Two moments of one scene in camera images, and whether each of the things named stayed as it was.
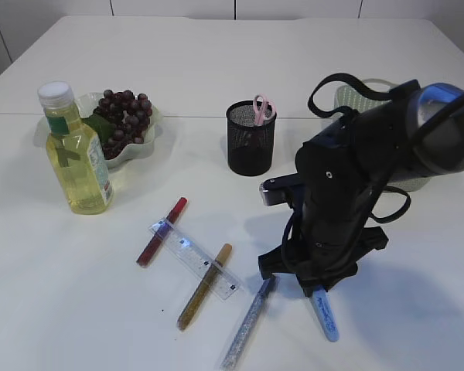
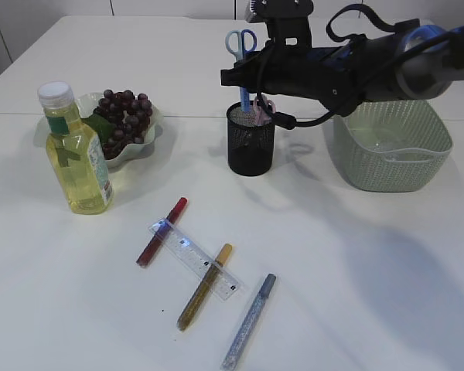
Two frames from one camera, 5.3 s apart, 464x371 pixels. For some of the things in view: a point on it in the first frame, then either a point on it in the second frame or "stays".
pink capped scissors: [264, 108] stays
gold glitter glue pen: [204, 285] stays
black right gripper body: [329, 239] -> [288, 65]
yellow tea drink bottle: [78, 154] stays
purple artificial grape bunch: [120, 119] stays
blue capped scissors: [321, 300] -> [240, 43]
